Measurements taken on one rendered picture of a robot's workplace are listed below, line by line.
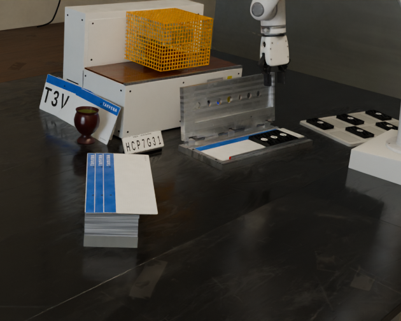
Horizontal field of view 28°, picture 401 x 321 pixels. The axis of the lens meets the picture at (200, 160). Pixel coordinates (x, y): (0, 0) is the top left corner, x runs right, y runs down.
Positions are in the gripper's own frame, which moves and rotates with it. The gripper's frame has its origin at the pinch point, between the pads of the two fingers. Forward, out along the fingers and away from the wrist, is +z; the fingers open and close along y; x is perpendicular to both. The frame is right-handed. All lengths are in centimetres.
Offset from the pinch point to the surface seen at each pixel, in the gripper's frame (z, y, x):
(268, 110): 12.0, 4.2, 7.0
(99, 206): 16, -95, -32
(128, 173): 14, -76, -18
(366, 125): 22.4, 43.4, -6.0
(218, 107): 7.5, -19.8, 7.1
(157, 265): 29, -91, -48
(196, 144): 17.8, -31.0, 6.3
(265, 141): 19.1, -10.4, -5.0
